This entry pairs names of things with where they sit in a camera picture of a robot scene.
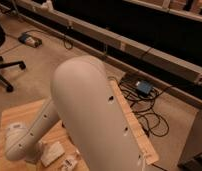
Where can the long white shelf rail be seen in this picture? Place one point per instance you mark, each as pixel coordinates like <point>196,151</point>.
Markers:
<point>162,44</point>

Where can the floor power strip box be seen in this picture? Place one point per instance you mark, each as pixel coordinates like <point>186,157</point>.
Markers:
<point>30,40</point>

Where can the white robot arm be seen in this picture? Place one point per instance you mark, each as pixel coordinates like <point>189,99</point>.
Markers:
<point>83,100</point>

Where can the white rectangular sponge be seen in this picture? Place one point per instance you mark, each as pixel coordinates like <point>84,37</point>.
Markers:
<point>51,153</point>

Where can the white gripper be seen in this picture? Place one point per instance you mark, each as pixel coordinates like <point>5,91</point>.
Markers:
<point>35,152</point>

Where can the small white plastic bottle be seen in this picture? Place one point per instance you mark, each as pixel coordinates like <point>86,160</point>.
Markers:
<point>70,162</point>

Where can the blue power adapter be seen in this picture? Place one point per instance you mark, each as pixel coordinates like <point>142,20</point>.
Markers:
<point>144,87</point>

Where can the black office chair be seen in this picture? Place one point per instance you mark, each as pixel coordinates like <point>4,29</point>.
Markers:
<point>21,64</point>

